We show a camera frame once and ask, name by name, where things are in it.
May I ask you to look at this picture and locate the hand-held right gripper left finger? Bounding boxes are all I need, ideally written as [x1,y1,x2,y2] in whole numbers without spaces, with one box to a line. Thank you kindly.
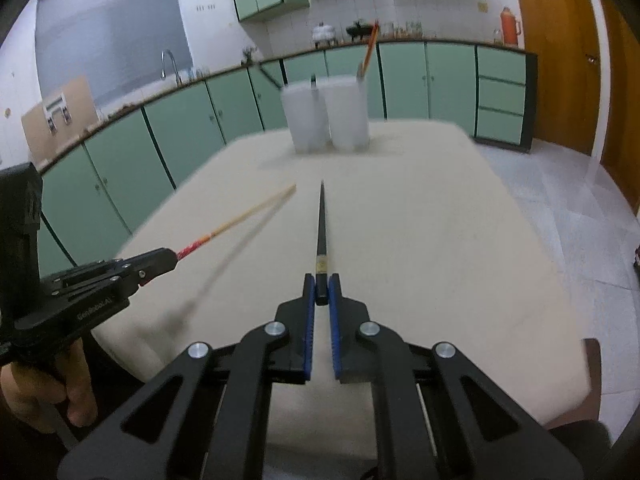
[57,272,317,480]

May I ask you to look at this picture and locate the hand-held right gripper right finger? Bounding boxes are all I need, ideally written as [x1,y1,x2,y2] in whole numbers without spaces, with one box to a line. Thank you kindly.
[327,272,586,480]

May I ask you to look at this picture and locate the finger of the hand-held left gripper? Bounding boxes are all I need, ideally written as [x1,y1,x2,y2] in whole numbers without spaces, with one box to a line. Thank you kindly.
[116,246,180,287]

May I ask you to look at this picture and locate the red-ended bamboo chopstick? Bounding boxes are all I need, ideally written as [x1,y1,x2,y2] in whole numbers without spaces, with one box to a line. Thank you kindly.
[175,184,298,262]
[360,20,380,80]

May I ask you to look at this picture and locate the black chopstick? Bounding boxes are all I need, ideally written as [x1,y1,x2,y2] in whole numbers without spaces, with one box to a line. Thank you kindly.
[315,180,330,307]

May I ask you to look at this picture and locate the white plastic container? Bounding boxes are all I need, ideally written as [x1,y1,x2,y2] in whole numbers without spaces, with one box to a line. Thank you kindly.
[280,83,331,154]
[320,75,370,151]

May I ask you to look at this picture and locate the person's left hand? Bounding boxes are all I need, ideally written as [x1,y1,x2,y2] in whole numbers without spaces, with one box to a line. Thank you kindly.
[0,344,99,434]

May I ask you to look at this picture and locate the green base cabinet run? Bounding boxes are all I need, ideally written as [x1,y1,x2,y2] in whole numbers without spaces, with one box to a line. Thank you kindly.
[0,40,539,283]

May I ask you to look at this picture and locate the cardboard box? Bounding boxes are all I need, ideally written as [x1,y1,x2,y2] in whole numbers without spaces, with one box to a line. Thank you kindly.
[20,74,102,167]

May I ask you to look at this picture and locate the chrome faucet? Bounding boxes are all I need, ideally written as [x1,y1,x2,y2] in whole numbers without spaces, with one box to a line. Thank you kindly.
[160,48,183,87]

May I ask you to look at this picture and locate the window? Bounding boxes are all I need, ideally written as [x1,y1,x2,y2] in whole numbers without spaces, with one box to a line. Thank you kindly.
[34,0,195,128]

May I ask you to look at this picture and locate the white cooking pot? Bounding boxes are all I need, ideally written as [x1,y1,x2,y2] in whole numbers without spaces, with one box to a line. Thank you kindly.
[311,20,337,49]

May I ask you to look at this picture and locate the black wok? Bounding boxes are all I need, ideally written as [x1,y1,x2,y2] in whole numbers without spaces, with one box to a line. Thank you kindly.
[345,19,380,42]

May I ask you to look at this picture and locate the orange thermos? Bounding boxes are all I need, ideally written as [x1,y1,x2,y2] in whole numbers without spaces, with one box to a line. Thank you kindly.
[500,6,523,47]

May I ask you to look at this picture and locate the wooden door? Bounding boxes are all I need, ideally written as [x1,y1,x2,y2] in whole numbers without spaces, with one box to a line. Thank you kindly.
[596,0,640,216]
[509,0,602,157]

